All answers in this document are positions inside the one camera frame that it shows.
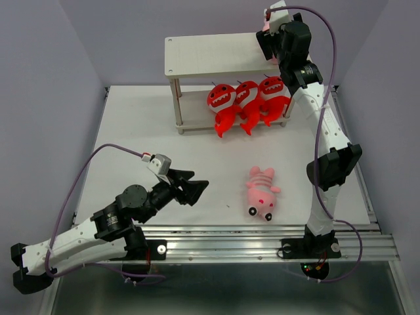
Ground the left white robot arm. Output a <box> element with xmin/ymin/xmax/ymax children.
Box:
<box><xmin>10</xmin><ymin>169</ymin><xmax>209</xmax><ymax>295</ymax></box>

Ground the red shark plush toy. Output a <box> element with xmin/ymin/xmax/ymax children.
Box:
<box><xmin>236</xmin><ymin>81</ymin><xmax>264</xmax><ymax>136</ymax></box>

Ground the red shark plush white belly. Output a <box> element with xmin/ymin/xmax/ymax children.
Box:
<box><xmin>259</xmin><ymin>76</ymin><xmax>291</xmax><ymax>127</ymax></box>

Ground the white two-tier shelf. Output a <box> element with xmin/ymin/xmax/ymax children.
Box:
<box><xmin>165</xmin><ymin>33</ymin><xmax>280</xmax><ymax>134</ymax></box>

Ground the red plush purple horn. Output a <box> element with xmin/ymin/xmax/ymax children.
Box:
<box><xmin>207</xmin><ymin>83</ymin><xmax>241</xmax><ymax>138</ymax></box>

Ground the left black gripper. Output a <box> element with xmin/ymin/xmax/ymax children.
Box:
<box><xmin>140</xmin><ymin>168</ymin><xmax>210</xmax><ymax>223</ymax></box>

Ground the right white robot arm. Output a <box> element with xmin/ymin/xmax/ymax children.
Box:
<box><xmin>256</xmin><ymin>8</ymin><xmax>362</xmax><ymax>259</ymax></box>

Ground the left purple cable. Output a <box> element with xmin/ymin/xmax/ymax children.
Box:
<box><xmin>44</xmin><ymin>143</ymin><xmax>167</xmax><ymax>286</ymax></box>

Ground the purple cable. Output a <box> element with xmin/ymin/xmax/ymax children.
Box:
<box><xmin>268</xmin><ymin>5</ymin><xmax>364</xmax><ymax>285</ymax></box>
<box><xmin>44</xmin><ymin>143</ymin><xmax>167</xmax><ymax>286</ymax></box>

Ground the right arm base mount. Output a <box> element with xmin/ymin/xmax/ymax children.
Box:
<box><xmin>277</xmin><ymin>226</ymin><xmax>341</xmax><ymax>280</ymax></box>

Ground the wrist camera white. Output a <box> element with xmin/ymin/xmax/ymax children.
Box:
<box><xmin>263</xmin><ymin>1</ymin><xmax>291</xmax><ymax>34</ymax></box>
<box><xmin>141</xmin><ymin>153</ymin><xmax>172</xmax><ymax>179</ymax></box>

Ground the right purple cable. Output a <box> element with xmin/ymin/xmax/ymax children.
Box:
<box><xmin>268</xmin><ymin>5</ymin><xmax>364</xmax><ymax>285</ymax></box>

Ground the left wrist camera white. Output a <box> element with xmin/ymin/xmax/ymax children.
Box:
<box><xmin>141</xmin><ymin>153</ymin><xmax>172</xmax><ymax>179</ymax></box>

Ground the aluminium rail frame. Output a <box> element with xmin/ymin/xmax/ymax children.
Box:
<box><xmin>39</xmin><ymin>85</ymin><xmax>414</xmax><ymax>315</ymax></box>

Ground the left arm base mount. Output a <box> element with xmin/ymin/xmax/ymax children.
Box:
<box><xmin>120</xmin><ymin>227</ymin><xmax>167</xmax><ymax>286</ymax></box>

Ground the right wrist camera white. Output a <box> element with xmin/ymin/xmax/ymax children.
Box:
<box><xmin>263</xmin><ymin>1</ymin><xmax>291</xmax><ymax>34</ymax></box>

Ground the pink striped plush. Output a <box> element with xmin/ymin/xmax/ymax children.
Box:
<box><xmin>245</xmin><ymin>166</ymin><xmax>281</xmax><ymax>222</ymax></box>
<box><xmin>262</xmin><ymin>19</ymin><xmax>277</xmax><ymax>64</ymax></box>

